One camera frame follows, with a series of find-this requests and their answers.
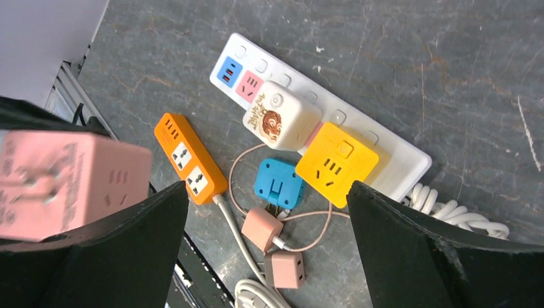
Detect small pink charger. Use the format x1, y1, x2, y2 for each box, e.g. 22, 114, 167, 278
241, 207, 284, 253

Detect thin pink usb cable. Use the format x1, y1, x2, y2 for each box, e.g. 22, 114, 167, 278
228, 143, 352, 253

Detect white power strip cord plug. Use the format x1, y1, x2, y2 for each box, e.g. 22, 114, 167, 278
401, 183, 510, 240

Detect dusty pink usb adapter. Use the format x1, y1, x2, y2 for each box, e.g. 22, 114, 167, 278
264, 250, 305, 289

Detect orange power strip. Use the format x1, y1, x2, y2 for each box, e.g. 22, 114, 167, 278
154, 112, 228, 205

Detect white cube socket adapter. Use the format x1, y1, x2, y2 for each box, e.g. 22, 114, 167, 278
242, 81, 322, 151

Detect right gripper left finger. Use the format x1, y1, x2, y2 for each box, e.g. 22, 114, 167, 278
1, 182, 189, 307

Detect white multicolour power strip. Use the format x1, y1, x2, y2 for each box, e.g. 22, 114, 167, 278
209, 33, 432, 201

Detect yellow cube socket adapter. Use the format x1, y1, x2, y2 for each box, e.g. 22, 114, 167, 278
295, 122, 390, 209

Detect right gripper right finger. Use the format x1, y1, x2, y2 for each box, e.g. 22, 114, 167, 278
346, 181, 543, 307

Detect blue socket adapter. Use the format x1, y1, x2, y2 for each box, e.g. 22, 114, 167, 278
254, 158, 306, 210

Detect large pink cube adapter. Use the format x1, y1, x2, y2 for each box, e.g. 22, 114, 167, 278
1, 130, 153, 242

